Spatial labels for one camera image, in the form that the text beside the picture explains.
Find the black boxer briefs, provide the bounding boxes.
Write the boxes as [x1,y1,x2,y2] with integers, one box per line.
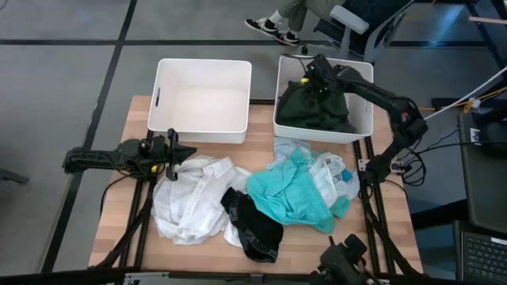
[219,186,285,264]

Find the black aluminium frame rail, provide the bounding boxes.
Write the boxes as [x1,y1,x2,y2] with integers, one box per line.
[366,137,397,275]
[134,129,156,269]
[352,139,381,275]
[117,180,144,269]

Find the black flat panel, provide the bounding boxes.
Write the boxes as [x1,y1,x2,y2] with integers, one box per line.
[457,112,507,234]

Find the white plastic storage bin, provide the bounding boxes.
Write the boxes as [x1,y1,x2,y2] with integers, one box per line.
[272,54,375,145]
[147,58,254,145]

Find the silver frame bracket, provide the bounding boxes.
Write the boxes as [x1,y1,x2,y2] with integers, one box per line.
[123,271,172,285]

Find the light blue shirt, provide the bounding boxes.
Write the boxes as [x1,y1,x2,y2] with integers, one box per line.
[265,136,362,209]

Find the white button shirt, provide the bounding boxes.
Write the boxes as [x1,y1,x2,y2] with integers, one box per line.
[151,154,254,246]

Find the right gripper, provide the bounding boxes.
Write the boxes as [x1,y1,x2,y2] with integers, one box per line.
[305,54,353,98]

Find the teal garment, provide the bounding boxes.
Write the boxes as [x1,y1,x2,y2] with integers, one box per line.
[246,148,353,235]

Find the person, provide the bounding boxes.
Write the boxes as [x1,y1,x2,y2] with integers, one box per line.
[244,0,349,48]

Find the black rounded object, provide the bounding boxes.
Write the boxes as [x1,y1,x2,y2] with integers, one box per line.
[473,106,507,158]

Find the grey furniture foot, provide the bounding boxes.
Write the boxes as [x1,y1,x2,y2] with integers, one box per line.
[0,168,31,186]

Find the black diagonal frame strut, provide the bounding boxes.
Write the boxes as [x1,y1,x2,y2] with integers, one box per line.
[363,199,423,276]
[94,199,154,269]

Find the light wooden strip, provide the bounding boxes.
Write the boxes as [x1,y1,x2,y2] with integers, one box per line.
[469,15,507,26]

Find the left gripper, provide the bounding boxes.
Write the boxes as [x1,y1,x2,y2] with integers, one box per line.
[141,128,198,181]

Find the black power strip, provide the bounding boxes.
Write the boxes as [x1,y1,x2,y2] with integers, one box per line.
[431,97,476,112]

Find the person's black white sneaker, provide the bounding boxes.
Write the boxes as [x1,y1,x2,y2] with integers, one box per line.
[273,29,301,48]
[244,17,280,39]

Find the yellow cable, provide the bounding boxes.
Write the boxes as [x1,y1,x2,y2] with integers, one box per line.
[417,85,507,114]

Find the white cable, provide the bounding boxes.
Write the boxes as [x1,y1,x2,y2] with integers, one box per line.
[423,65,507,121]

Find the long black frame bar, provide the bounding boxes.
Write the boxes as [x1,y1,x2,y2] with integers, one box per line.
[0,267,507,285]

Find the black laptop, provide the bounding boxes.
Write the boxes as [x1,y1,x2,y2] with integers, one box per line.
[453,219,507,285]

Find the dark green garment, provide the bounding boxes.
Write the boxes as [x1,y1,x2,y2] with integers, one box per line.
[275,78,357,135]

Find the black desk leg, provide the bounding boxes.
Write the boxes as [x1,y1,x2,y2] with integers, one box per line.
[465,0,507,70]

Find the grey blue office chair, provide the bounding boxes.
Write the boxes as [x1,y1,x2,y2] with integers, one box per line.
[300,0,421,69]

